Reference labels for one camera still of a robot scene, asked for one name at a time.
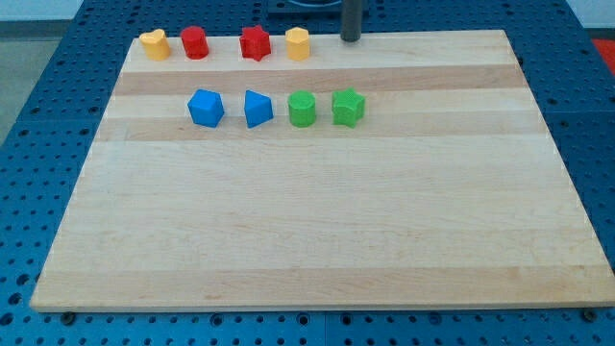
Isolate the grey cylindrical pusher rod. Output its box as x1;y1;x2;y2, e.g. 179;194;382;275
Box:
340;0;362;42

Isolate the yellow hexagon block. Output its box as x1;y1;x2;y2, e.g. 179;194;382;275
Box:
284;27;310;61

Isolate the green star block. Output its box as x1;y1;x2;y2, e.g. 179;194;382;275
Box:
332;87;365;128

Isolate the red star block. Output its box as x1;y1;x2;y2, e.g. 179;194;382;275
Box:
239;25;271;62

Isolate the green cylinder block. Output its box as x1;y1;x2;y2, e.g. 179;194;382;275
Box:
287;90;316;128

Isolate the blue triangle block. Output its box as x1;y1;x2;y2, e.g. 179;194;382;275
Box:
244;90;274;128

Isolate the red cylinder block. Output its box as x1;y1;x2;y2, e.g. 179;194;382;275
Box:
181;26;209;60

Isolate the blue pentagon block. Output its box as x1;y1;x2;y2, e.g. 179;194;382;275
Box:
187;89;224;128

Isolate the yellow heart block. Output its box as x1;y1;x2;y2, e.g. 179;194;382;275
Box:
138;29;171;62

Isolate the wooden board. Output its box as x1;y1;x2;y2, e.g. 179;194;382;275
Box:
31;30;614;312

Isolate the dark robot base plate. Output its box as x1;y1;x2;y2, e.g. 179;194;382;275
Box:
263;0;343;18

